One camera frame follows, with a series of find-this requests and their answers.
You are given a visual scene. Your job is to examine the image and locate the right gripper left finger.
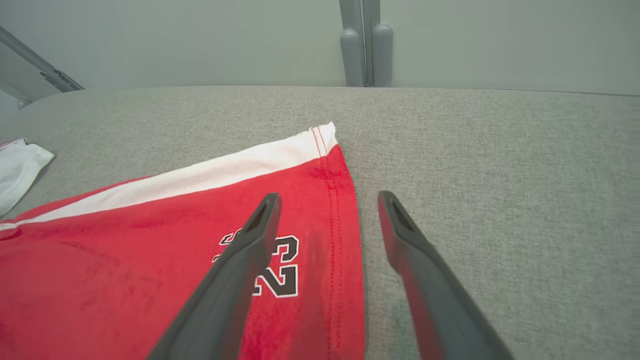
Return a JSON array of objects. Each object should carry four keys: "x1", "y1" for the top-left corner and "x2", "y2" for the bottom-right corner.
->
[{"x1": 147, "y1": 192, "x2": 283, "y2": 360}]

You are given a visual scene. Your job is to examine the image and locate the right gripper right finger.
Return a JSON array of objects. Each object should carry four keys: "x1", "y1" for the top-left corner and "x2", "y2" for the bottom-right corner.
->
[{"x1": 377, "y1": 190, "x2": 514, "y2": 360}]

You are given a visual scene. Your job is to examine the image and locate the red shorts with number 23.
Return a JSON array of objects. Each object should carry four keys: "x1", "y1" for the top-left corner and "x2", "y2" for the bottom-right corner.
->
[{"x1": 0, "y1": 122, "x2": 366, "y2": 360}]

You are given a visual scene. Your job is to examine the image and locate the red and white jersey shirt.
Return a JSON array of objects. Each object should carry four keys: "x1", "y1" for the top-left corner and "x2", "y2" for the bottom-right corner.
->
[{"x1": 0, "y1": 138, "x2": 55, "y2": 217}]

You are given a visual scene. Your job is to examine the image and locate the grey fabric sofa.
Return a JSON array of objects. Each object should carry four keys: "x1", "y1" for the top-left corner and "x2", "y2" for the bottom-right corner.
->
[{"x1": 0, "y1": 85, "x2": 640, "y2": 360}]

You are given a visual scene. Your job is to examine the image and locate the grey metal double post frame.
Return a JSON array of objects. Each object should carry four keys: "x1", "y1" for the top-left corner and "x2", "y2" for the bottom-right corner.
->
[{"x1": 339, "y1": 0, "x2": 394, "y2": 89}]

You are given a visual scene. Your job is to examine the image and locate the grey metal frame with plates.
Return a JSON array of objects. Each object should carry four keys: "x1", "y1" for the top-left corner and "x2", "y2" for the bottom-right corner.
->
[{"x1": 0, "y1": 25, "x2": 85, "y2": 110}]

